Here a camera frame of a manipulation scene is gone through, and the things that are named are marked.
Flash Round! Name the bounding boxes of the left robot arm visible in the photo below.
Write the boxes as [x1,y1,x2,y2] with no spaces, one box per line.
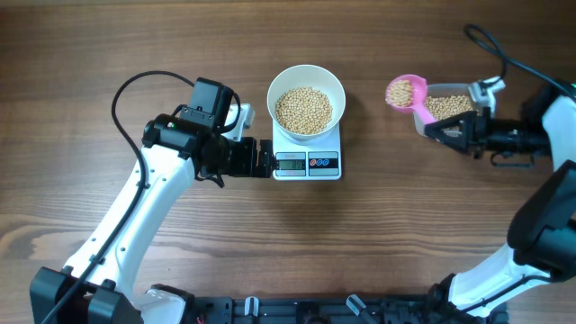
[30,78,274,323]

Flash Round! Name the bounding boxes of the white digital kitchen scale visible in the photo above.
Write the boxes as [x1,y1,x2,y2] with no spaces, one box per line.
[273,123,342,181]

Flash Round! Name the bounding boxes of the white bowl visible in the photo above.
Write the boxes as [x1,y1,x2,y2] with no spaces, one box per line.
[266,65,347,141]

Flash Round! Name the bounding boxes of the left black cable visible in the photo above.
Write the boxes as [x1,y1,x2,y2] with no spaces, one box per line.
[40,70,197,324]

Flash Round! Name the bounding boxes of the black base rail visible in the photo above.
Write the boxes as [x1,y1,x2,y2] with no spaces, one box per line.
[185,294,509,324]

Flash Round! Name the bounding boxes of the soybeans in scoop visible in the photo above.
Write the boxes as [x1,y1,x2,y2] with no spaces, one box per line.
[386,79,414,107]

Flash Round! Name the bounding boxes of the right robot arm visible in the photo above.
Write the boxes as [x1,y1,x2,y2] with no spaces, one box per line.
[419,79,575,323]

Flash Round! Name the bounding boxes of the pile of soybeans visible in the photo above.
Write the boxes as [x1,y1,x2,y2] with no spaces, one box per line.
[425,95,473,121]

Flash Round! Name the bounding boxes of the soybeans in bowl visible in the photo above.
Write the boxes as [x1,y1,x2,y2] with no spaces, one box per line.
[274,86,333,135]

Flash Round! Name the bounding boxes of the clear plastic container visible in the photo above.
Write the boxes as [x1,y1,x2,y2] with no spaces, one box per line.
[412,83,485,138]

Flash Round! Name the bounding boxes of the pink measuring scoop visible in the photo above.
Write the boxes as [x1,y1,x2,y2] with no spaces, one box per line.
[385,75,436,124]

